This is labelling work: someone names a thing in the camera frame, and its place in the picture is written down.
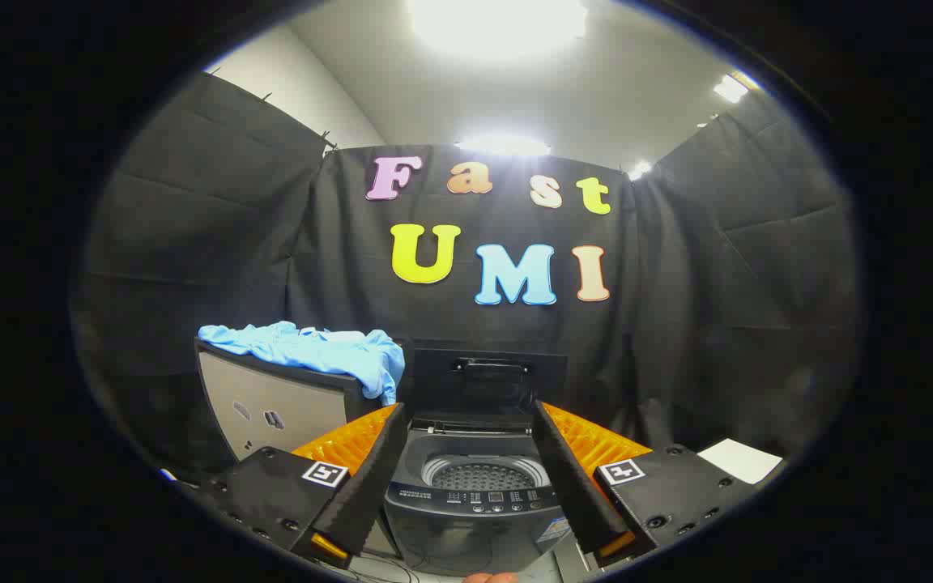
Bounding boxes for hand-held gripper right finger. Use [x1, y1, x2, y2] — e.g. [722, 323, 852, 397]
[531, 399, 759, 569]

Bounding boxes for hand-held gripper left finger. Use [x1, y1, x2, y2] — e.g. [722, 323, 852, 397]
[195, 402, 411, 569]

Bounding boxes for grey washing machine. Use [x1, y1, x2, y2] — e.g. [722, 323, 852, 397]
[383, 348, 577, 577]

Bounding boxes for light blue polo shirt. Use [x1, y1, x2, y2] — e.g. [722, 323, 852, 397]
[198, 321, 407, 406]

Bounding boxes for grey box cabinet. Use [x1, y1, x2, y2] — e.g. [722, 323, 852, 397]
[194, 338, 403, 474]

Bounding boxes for white paper sheet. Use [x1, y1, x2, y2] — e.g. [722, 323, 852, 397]
[697, 438, 783, 485]

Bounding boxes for black backdrop cloth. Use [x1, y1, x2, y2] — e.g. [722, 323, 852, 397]
[70, 71, 864, 487]

